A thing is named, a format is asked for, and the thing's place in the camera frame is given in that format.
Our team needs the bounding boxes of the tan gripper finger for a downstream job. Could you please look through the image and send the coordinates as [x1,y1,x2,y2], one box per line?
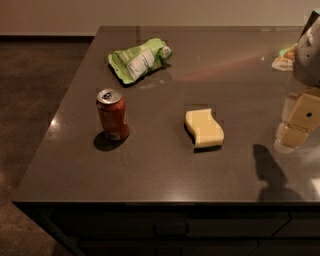
[275,87,320,149]
[282,94,298,122]

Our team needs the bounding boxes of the green rice chip bag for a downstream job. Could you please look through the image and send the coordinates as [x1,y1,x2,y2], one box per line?
[107,38,173,84]

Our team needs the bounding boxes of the yellow sponge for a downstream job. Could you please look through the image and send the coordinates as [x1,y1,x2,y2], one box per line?
[185,109,224,149]

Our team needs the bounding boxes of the small snack packet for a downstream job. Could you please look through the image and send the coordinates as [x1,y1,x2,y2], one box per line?
[272,43,298,71]

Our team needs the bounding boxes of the red soda can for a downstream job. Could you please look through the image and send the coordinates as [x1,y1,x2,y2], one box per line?
[96,88,129,141]

